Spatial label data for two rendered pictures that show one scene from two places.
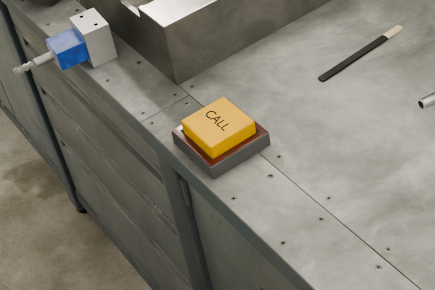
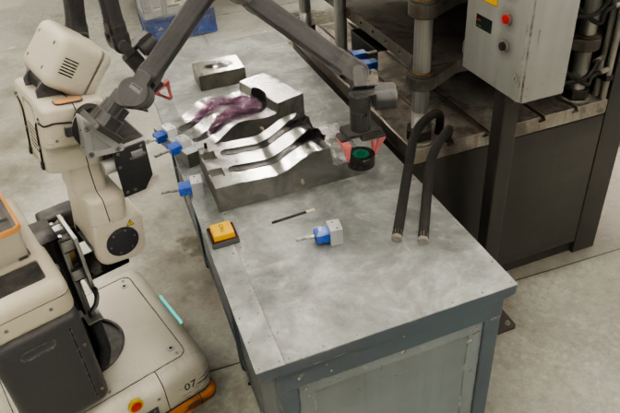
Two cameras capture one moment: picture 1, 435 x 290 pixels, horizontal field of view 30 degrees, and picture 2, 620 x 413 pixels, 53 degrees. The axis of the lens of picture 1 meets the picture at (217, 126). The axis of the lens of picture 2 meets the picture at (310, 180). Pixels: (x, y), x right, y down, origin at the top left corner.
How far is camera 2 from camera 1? 0.97 m
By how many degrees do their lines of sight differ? 10
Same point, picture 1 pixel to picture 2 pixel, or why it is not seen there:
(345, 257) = (241, 286)
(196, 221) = not seen: hidden behind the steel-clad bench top
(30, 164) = (192, 237)
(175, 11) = (222, 183)
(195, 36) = (229, 194)
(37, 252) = (179, 281)
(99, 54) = (196, 193)
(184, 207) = not seen: hidden behind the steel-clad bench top
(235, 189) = (219, 254)
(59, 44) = (181, 185)
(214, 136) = (217, 233)
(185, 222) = not seen: hidden behind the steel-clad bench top
